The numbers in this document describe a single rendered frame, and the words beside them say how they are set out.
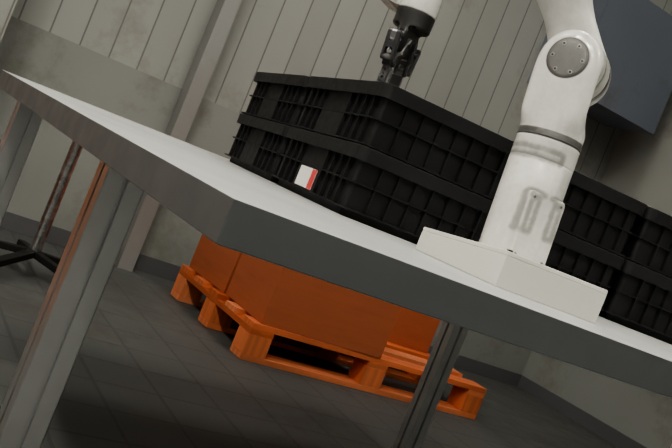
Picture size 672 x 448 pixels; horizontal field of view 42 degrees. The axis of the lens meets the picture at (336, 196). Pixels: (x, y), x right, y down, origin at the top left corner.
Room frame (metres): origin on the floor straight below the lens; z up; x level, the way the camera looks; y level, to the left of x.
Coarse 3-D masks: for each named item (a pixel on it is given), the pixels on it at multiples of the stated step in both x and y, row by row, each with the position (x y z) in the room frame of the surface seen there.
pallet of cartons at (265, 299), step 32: (224, 256) 3.77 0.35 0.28; (192, 288) 3.95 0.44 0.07; (224, 288) 3.68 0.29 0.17; (256, 288) 3.45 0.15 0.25; (288, 288) 3.35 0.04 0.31; (320, 288) 3.42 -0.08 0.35; (224, 320) 3.65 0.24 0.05; (256, 320) 3.36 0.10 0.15; (288, 320) 3.38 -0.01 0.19; (320, 320) 3.45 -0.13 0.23; (352, 320) 3.52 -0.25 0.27; (384, 320) 3.59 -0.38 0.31; (416, 320) 4.22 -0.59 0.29; (256, 352) 3.33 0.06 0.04; (320, 352) 3.91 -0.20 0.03; (352, 352) 3.55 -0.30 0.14; (384, 352) 3.86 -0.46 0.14; (416, 352) 4.20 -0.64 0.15; (352, 384) 3.58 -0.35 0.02; (416, 384) 4.22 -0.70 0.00
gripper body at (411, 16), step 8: (400, 8) 1.65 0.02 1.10; (408, 8) 1.63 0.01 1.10; (400, 16) 1.64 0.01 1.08; (408, 16) 1.63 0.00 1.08; (416, 16) 1.63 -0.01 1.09; (424, 16) 1.63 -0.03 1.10; (400, 24) 1.64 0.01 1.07; (408, 24) 1.63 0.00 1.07; (416, 24) 1.63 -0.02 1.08; (424, 24) 1.64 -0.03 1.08; (432, 24) 1.65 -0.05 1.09; (408, 32) 1.64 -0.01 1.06; (416, 32) 1.66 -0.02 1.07; (424, 32) 1.64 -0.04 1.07; (416, 40) 1.68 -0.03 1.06; (400, 48) 1.64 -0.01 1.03; (408, 56) 1.68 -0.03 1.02
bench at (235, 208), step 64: (64, 128) 1.31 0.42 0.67; (128, 128) 1.46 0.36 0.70; (0, 192) 2.05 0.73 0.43; (128, 192) 1.25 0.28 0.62; (192, 192) 0.79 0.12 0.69; (256, 192) 0.99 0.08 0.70; (64, 256) 1.26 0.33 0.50; (256, 256) 0.72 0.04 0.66; (320, 256) 0.75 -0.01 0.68; (384, 256) 0.78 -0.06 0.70; (64, 320) 1.24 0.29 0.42; (448, 320) 0.83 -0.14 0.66; (512, 320) 0.86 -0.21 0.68; (576, 320) 1.04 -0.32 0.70; (64, 384) 1.25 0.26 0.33; (640, 384) 0.97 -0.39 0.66
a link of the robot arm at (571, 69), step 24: (552, 48) 1.22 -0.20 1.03; (576, 48) 1.20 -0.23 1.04; (600, 48) 1.20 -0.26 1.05; (552, 72) 1.21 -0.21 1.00; (576, 72) 1.20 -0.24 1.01; (600, 72) 1.20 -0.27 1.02; (528, 96) 1.23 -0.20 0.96; (552, 96) 1.21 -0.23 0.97; (576, 96) 1.20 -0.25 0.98; (528, 120) 1.22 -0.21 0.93; (552, 120) 1.20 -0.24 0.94; (576, 120) 1.20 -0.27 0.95; (576, 144) 1.21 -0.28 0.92
